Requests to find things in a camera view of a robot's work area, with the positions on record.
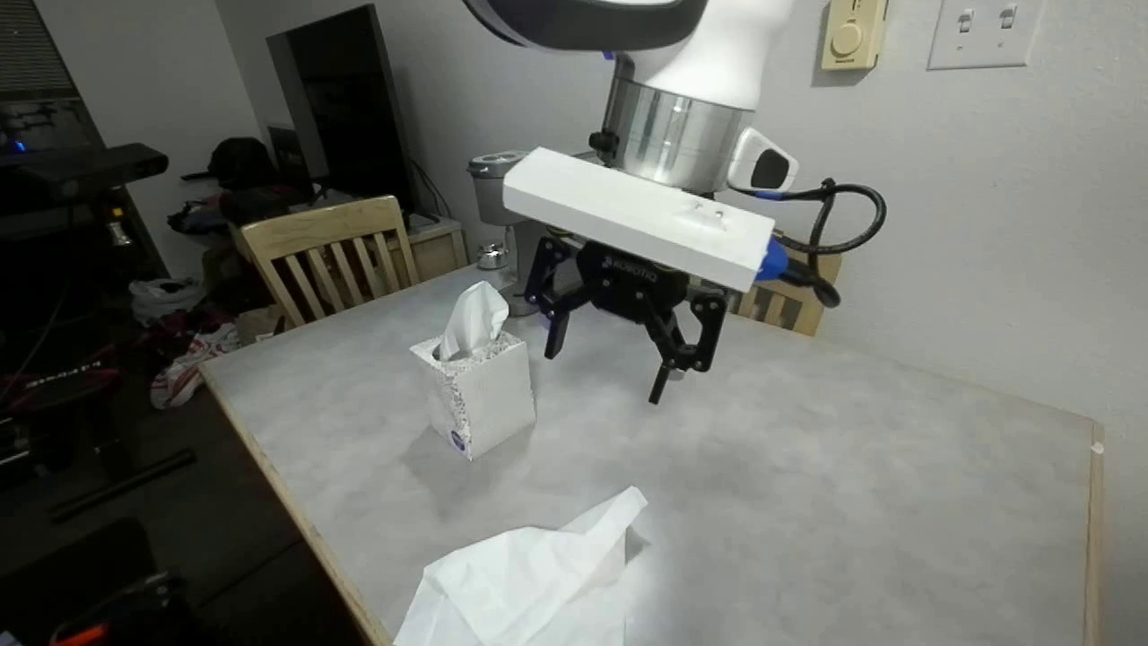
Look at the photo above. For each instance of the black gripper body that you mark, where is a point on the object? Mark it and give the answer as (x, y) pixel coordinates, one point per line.
(631, 289)

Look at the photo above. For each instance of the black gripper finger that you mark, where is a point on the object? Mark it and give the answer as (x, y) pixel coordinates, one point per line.
(701, 346)
(558, 327)

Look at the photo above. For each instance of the white tissue paper sheet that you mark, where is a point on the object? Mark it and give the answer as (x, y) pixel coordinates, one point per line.
(473, 316)
(527, 588)

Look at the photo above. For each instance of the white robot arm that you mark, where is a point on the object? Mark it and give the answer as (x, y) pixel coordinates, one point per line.
(683, 83)

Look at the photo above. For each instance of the white cube tissue box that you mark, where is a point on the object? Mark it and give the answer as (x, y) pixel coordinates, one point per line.
(486, 399)

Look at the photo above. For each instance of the cardboard box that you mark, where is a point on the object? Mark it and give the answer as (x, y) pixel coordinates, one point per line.
(435, 249)

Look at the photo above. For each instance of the wooden slat-back chair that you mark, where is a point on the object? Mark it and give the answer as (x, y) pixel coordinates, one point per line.
(316, 235)
(796, 307)

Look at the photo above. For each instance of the grey pod coffee machine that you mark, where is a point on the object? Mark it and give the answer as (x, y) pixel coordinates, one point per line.
(497, 191)

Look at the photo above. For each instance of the black cap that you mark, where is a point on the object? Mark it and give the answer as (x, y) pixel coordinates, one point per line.
(237, 158)

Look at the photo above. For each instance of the clothes heap on floor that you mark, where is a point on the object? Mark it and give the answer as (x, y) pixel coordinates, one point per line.
(192, 364)

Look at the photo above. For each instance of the black keyboard on stand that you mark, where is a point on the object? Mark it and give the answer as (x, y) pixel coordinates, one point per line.
(78, 174)

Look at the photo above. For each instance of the black and red tool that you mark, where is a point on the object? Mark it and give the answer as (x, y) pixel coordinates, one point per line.
(119, 616)

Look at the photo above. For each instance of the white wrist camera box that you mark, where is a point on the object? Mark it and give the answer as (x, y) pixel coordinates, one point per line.
(633, 216)

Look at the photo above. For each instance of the white wall outlet plate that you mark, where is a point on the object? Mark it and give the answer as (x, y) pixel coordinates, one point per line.
(988, 30)

